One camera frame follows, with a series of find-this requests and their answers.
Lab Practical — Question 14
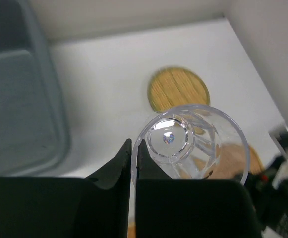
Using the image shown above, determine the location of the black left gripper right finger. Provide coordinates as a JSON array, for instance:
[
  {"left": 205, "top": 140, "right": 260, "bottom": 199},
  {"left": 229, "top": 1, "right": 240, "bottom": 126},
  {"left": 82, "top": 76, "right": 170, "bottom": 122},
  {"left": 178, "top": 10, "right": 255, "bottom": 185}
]
[{"left": 135, "top": 141, "right": 262, "bottom": 238}]

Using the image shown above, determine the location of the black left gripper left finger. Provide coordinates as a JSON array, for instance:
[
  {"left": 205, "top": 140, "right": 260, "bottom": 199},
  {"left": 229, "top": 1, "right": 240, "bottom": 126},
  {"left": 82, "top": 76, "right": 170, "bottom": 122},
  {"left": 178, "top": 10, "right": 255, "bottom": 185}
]
[{"left": 0, "top": 139, "right": 132, "bottom": 238}]

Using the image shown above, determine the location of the clear plastic cup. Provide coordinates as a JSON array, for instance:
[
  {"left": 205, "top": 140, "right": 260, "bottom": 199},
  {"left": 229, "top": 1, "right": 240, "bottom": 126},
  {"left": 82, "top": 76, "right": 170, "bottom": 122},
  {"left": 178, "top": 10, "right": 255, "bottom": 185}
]
[{"left": 131, "top": 104, "right": 250, "bottom": 184}]

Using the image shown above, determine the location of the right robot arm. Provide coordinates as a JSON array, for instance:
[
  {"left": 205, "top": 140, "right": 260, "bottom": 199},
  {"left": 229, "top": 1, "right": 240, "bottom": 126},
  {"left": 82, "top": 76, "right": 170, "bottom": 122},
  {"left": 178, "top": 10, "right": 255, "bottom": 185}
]
[{"left": 244, "top": 127, "right": 288, "bottom": 238}]

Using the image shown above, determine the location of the grey plastic bin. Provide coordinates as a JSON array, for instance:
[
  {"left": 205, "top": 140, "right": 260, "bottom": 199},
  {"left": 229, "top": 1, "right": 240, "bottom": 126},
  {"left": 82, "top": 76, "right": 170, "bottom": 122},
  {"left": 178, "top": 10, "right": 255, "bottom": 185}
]
[{"left": 0, "top": 0, "right": 70, "bottom": 176}]

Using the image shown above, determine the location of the round orange woven tray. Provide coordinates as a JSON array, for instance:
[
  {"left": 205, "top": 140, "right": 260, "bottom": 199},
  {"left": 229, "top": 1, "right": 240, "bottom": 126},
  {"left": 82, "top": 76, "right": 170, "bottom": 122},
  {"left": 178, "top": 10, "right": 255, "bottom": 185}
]
[{"left": 127, "top": 222, "right": 136, "bottom": 238}]

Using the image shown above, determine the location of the rounded tan woven tray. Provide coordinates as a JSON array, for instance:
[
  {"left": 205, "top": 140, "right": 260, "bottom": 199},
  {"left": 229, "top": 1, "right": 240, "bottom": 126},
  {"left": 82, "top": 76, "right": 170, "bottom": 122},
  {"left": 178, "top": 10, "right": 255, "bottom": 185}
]
[{"left": 193, "top": 126, "right": 265, "bottom": 179}]

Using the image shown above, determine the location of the round yellow-green woven tray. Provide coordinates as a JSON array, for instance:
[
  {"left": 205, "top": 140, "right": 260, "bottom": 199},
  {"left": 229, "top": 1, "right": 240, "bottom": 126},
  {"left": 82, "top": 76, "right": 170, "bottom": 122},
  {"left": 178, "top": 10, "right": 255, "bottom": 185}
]
[{"left": 147, "top": 66, "right": 211, "bottom": 113}]

